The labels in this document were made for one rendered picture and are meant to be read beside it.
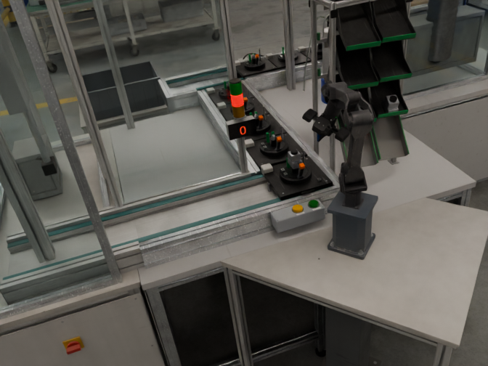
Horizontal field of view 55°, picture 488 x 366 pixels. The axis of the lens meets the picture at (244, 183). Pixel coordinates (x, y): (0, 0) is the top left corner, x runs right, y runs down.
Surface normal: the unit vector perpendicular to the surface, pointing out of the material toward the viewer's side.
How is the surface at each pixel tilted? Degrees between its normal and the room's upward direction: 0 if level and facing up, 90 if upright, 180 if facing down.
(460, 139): 90
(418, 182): 0
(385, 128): 45
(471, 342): 0
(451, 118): 90
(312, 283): 0
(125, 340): 90
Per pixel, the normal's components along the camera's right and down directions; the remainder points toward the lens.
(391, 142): 0.03, -0.19
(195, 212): -0.11, -0.82
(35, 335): 0.32, 0.51
